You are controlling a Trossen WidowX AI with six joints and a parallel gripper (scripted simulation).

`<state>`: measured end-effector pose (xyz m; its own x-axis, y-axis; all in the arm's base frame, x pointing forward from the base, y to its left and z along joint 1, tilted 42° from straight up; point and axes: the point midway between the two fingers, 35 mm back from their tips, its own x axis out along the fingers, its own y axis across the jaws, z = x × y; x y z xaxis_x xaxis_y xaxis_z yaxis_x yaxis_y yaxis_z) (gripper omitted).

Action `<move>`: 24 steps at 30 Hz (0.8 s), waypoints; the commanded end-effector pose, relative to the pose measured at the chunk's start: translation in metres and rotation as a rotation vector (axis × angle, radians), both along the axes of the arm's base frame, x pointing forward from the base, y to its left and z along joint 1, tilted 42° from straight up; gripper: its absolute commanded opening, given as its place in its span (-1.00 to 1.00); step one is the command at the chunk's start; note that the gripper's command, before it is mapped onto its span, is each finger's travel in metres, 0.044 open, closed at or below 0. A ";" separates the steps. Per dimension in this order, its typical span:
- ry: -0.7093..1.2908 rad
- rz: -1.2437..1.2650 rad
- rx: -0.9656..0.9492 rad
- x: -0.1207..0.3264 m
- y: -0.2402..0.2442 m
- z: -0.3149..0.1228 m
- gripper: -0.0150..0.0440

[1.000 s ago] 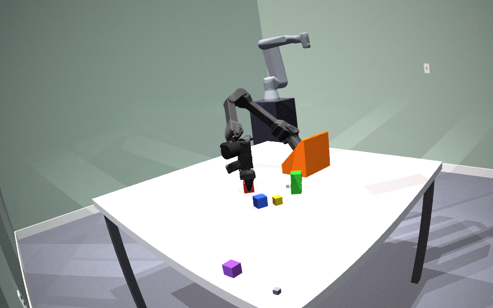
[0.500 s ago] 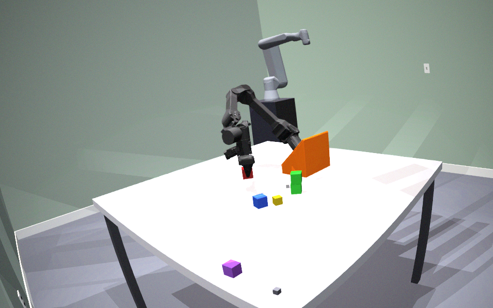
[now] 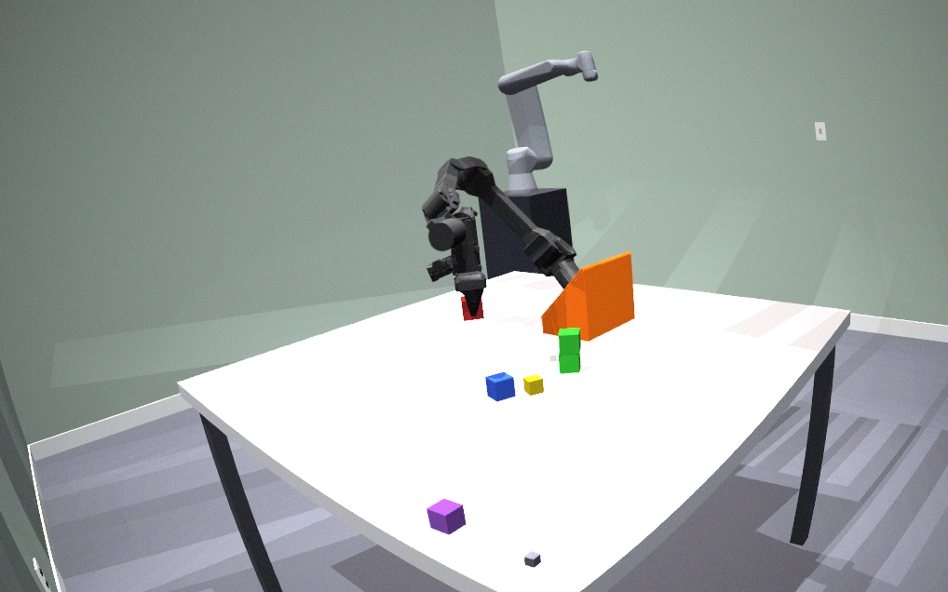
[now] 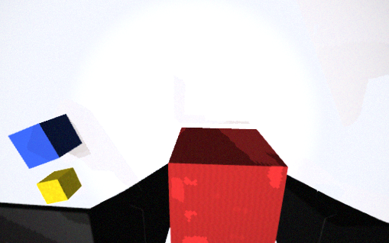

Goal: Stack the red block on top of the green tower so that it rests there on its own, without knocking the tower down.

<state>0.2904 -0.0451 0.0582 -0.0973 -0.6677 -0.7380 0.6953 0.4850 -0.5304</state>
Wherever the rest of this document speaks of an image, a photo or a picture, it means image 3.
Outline green block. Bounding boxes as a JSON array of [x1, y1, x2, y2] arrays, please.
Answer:
[[558, 328, 581, 356], [558, 352, 581, 374]]

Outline purple cube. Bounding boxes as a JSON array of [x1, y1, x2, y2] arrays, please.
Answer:
[[427, 499, 466, 535]]

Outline yellow cube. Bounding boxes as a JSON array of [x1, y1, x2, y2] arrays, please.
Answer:
[[523, 374, 544, 396]]

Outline blue block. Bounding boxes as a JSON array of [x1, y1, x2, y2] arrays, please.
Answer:
[[485, 372, 516, 402]]

